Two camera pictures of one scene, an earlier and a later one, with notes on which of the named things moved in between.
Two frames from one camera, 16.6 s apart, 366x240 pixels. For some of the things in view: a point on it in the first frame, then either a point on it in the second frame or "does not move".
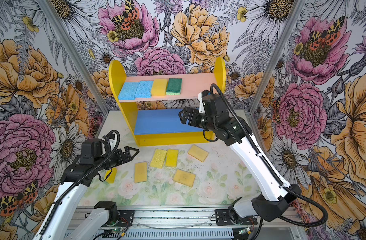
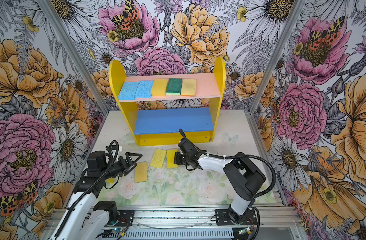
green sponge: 174,86 does not move
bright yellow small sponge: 171,158 does not move
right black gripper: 193,120 -> 176,160
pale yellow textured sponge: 158,158 does not move
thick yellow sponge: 159,87 does not move
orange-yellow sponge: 184,178 -> 188,87
